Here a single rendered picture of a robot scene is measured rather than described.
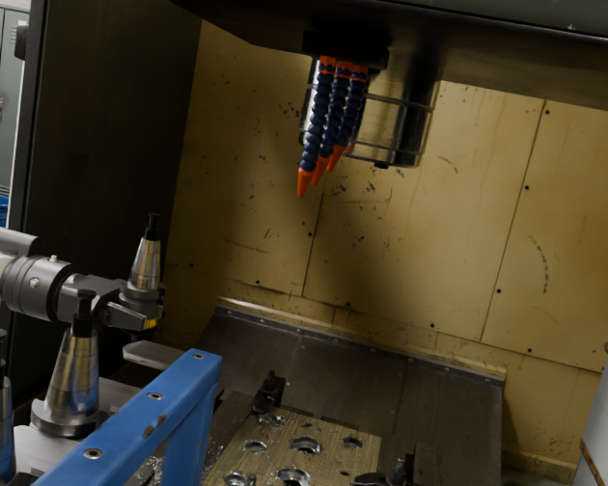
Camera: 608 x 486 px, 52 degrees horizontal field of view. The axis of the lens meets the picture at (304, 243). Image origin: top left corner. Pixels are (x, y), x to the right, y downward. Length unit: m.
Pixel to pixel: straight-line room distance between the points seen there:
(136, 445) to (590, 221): 1.51
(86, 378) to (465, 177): 1.40
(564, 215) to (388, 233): 0.48
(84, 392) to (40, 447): 0.05
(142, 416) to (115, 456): 0.07
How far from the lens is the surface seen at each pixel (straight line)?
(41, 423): 0.56
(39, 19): 1.29
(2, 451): 0.47
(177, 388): 0.62
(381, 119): 0.71
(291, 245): 1.86
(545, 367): 1.93
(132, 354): 0.70
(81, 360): 0.54
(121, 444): 0.53
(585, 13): 0.48
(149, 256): 0.87
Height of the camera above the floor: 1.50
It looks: 12 degrees down
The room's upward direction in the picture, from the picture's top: 11 degrees clockwise
